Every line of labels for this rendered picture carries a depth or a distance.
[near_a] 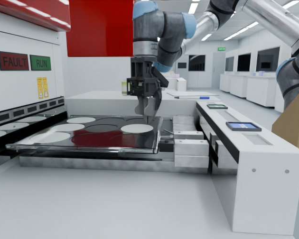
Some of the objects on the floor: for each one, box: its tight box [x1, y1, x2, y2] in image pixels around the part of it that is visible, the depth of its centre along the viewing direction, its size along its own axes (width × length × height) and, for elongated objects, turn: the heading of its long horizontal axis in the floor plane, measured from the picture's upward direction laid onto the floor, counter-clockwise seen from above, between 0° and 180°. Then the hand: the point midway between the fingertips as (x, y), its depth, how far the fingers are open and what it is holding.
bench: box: [246, 37, 290, 110], centre depth 691 cm, size 108×180×200 cm, turn 175°
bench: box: [219, 49, 238, 93], centre depth 1119 cm, size 108×180×200 cm, turn 175°
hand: (149, 119), depth 75 cm, fingers closed
